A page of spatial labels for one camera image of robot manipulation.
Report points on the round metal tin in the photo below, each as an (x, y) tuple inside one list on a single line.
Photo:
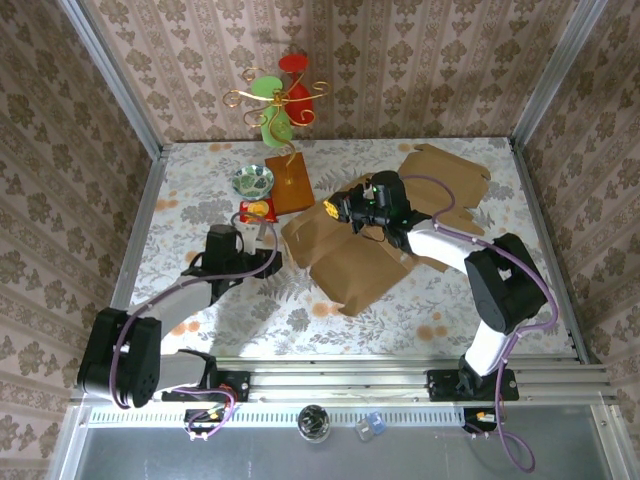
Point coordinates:
[(313, 425)]

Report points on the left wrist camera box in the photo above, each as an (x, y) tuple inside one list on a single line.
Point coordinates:
[(258, 234)]

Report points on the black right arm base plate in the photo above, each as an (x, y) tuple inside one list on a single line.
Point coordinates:
[(442, 385)]

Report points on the small clear plastic box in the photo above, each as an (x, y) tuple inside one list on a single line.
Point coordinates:
[(363, 431)]

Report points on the red wine glass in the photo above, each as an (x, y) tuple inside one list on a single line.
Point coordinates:
[(293, 64)]

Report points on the red snack packet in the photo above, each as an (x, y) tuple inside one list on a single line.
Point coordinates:
[(257, 207)]

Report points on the black power connector box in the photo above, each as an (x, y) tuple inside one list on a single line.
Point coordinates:
[(475, 419), (200, 420)]

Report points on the leaf pattern bowl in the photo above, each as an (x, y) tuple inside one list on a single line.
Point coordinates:
[(252, 181)]

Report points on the aluminium side rail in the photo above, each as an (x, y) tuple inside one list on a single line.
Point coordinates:
[(145, 210), (535, 200)]

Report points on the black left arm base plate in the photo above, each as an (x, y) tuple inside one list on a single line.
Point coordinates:
[(235, 385)]

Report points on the green wine glass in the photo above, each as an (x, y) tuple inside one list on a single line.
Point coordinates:
[(265, 87)]

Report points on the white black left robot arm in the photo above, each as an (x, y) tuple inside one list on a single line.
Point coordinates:
[(175, 305)]

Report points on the aluminium front rail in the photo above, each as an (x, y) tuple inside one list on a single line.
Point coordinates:
[(340, 380)]

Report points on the small blue plastic box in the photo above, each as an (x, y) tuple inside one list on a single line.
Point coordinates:
[(377, 424)]

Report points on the aluminium corner post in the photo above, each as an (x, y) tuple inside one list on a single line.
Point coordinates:
[(555, 75), (112, 75)]

